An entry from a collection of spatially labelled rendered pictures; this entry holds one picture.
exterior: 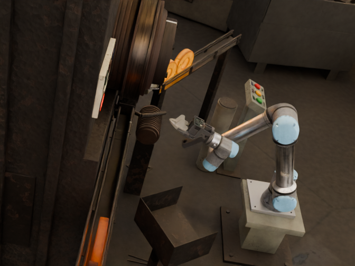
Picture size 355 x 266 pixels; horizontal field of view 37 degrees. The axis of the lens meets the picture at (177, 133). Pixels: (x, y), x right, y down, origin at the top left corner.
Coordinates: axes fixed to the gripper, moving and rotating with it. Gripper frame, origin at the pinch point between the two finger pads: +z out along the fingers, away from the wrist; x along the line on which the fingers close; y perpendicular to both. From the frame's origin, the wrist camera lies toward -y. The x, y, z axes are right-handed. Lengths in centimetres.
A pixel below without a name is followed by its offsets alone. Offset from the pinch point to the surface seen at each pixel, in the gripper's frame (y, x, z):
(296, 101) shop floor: -36, -166, -131
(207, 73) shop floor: -59, -176, -60
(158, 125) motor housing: -23.2, -25.8, -4.5
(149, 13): 47, 12, 37
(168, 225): -12, 50, -10
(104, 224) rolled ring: -2, 72, 21
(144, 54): 37, 23, 33
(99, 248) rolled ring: -5, 81, 20
